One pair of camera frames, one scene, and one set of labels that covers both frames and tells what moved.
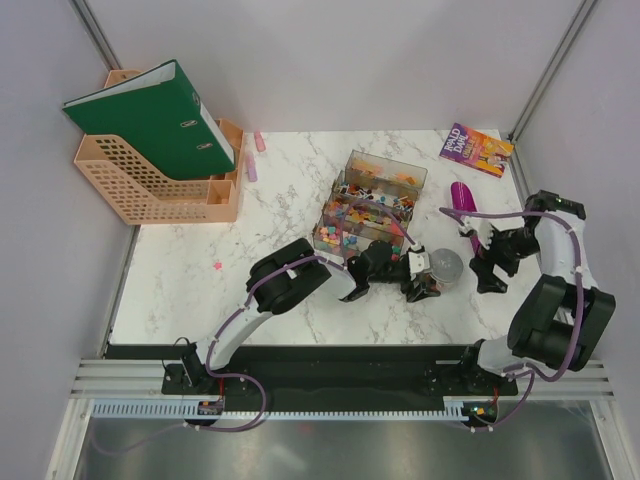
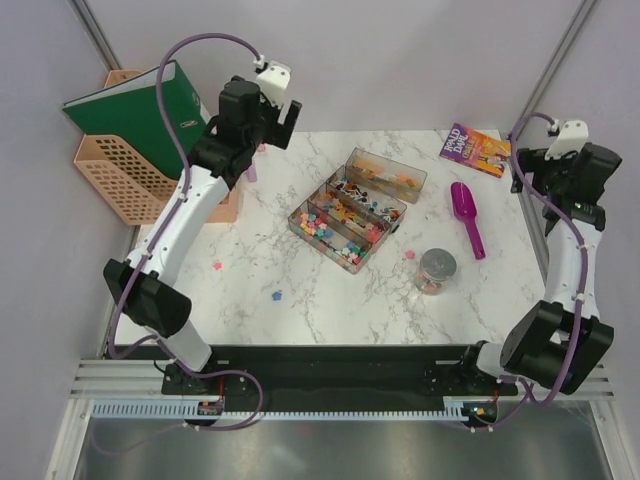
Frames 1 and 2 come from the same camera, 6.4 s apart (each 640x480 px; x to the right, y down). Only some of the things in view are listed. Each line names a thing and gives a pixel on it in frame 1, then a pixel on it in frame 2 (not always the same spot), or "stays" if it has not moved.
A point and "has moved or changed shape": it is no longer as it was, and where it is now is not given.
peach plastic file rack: (148, 195) stays
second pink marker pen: (252, 175) stays
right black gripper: (482, 266) → (534, 161)
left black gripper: (414, 295) → (280, 135)
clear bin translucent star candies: (364, 217) has moved or changed shape
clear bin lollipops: (394, 198) has moved or changed shape
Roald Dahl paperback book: (477, 150) stays
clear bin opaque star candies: (351, 242) has moved or changed shape
